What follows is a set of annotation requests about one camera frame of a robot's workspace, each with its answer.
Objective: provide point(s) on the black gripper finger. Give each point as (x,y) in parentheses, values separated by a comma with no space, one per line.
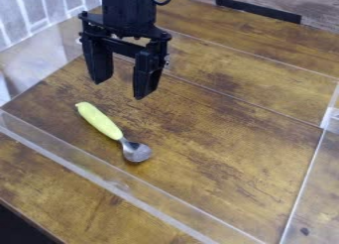
(147,72)
(97,58)

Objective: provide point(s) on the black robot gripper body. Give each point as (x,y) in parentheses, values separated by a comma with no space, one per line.
(124,29)

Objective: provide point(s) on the green handled metal spoon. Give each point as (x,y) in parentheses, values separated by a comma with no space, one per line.
(135,152)

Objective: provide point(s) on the clear acrylic left barrier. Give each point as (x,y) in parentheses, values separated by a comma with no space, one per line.
(36,57)

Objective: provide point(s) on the clear acrylic barrier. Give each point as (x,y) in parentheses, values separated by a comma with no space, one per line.
(171,209)
(36,57)
(312,222)

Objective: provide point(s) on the clear acrylic front barrier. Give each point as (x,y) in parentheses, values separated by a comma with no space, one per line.
(171,209)

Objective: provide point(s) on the clear acrylic right barrier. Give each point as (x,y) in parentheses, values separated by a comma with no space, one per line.
(312,222)

